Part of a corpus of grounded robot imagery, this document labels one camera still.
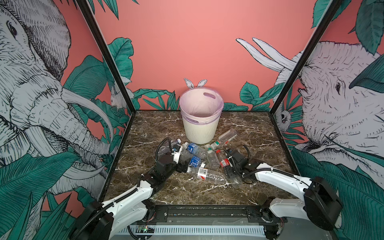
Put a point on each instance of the blue label bottle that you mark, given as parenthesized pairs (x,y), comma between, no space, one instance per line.
(192,160)
(195,150)

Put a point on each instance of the white slotted cable duct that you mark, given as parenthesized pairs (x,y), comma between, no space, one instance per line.
(193,230)

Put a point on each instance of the white ribbed trash bin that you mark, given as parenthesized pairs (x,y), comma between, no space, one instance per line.
(200,132)

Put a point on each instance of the clear bottle red white label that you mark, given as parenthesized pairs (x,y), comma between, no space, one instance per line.
(207,175)

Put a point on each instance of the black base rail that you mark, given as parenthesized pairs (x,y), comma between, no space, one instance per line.
(252,213)

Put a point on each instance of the black frame post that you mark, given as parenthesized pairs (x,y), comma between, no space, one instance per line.
(88,15)
(325,20)

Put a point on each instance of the green neck bottle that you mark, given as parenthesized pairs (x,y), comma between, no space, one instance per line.
(212,157)
(224,139)

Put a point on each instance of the pink bin liner bag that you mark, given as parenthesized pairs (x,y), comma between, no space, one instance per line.
(201,106)

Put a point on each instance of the clear bottle purple label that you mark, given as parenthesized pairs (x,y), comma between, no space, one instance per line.
(164,148)

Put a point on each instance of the green neck bottle near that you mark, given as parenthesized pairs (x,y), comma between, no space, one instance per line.
(212,157)

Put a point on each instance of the blue label bottle middle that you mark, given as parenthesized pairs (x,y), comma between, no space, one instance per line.
(192,160)

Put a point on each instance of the green neck bottle far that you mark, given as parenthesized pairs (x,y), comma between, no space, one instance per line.
(224,139)

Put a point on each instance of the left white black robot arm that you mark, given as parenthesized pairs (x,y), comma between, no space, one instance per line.
(101,221)

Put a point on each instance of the left black frame post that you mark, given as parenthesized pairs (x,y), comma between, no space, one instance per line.
(88,15)

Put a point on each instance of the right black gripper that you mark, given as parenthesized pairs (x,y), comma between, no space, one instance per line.
(228,171)

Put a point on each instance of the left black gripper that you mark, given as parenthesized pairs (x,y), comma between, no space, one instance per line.
(180,169)

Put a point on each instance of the blue label bottle upper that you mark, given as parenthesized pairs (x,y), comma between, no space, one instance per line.
(195,150)

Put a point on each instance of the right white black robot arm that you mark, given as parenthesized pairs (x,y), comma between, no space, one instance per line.
(315,200)

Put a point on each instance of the right black frame post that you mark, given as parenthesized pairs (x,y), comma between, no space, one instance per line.
(325,20)

